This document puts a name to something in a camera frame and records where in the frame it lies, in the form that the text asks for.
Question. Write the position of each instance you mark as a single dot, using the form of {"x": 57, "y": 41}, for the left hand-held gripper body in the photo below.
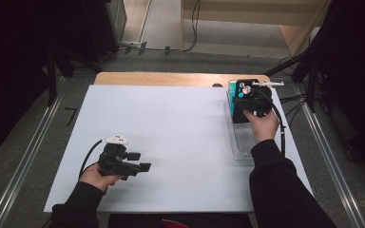
{"x": 114, "y": 166}

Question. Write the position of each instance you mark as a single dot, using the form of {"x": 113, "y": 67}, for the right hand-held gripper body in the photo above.
{"x": 259, "y": 101}

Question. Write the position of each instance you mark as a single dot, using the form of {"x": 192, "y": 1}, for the iridescent phone case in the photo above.
{"x": 231, "y": 95}

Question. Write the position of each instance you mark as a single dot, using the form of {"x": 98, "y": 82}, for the clear plastic tray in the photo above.
{"x": 242, "y": 142}

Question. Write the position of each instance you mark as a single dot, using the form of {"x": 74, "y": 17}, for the person's left hand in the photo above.
{"x": 93, "y": 177}

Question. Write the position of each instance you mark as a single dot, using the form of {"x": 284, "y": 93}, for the person's right hand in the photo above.
{"x": 266, "y": 128}

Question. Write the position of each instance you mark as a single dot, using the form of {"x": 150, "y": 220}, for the person's lap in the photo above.
{"x": 139, "y": 221}

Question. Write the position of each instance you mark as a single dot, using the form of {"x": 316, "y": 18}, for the black stand leg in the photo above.
{"x": 312, "y": 85}
{"x": 51, "y": 82}

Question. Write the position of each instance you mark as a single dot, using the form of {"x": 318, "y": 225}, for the light wooden furniture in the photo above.
{"x": 234, "y": 17}

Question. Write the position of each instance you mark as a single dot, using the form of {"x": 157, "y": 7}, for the black curtain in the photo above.
{"x": 355, "y": 79}
{"x": 12, "y": 63}

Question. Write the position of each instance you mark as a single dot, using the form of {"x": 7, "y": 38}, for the metal floor rail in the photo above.
{"x": 329, "y": 158}
{"x": 28, "y": 148}

